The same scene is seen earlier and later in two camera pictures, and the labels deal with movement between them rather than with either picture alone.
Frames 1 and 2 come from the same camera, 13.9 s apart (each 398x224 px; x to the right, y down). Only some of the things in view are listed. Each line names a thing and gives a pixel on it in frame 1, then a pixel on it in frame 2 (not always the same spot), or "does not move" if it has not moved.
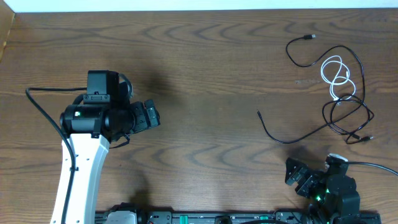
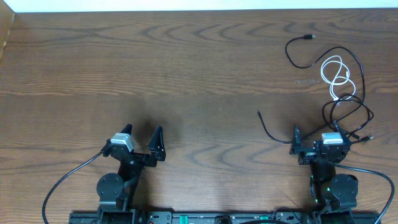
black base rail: [232, 218] does not move
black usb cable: [337, 119] does not move
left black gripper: [143, 121] to [157, 154]
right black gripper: [311, 180] to [308, 154]
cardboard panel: [7, 14] does not move
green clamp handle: [183, 219] does not move
